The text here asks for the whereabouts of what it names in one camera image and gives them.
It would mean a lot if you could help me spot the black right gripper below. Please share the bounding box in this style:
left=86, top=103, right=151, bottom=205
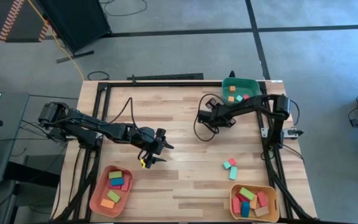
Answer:
left=197, top=104, right=237, bottom=128

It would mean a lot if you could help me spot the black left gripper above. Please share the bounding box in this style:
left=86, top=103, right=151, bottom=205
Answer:
left=128, top=126, right=175, bottom=169

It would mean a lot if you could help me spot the long red wooden block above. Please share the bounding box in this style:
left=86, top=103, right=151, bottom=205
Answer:
left=256, top=191, right=269, bottom=208

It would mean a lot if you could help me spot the beige wooden block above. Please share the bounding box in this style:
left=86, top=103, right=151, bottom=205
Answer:
left=254, top=205, right=270, bottom=218

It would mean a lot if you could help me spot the green plastic bin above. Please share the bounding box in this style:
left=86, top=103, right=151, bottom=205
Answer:
left=221, top=77, right=262, bottom=106

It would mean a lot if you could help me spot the black floor bar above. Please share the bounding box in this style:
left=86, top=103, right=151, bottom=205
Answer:
left=127, top=73, right=204, bottom=81

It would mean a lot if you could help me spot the long teal wooden block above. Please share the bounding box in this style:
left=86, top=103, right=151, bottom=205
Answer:
left=228, top=166, right=239, bottom=181

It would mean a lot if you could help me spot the orange plastic bin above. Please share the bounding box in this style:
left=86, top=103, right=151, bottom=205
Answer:
left=88, top=164, right=134, bottom=218

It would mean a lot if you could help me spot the yellow plastic bin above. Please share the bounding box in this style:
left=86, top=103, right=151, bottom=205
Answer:
left=229, top=183, right=281, bottom=223

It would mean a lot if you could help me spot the black floor case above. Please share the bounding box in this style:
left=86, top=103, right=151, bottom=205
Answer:
left=4, top=154, right=62, bottom=189

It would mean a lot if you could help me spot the grey desk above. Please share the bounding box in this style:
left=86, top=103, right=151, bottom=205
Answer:
left=0, top=91, right=30, bottom=186

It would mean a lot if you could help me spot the black fabric partition screen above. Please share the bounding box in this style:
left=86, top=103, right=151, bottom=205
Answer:
left=35, top=0, right=112, bottom=64

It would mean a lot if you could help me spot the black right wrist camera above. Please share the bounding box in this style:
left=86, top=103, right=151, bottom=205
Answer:
left=205, top=97, right=219, bottom=110

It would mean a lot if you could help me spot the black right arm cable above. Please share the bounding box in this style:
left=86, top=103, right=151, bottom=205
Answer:
left=193, top=92, right=222, bottom=142

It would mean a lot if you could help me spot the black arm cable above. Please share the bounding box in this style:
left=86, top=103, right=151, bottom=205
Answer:
left=193, top=92, right=222, bottom=142
left=107, top=96, right=138, bottom=130

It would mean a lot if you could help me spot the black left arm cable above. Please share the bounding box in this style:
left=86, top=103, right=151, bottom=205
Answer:
left=107, top=96, right=138, bottom=130

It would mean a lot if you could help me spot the yellow extension cord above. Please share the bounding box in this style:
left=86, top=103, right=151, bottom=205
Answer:
left=26, top=0, right=85, bottom=82

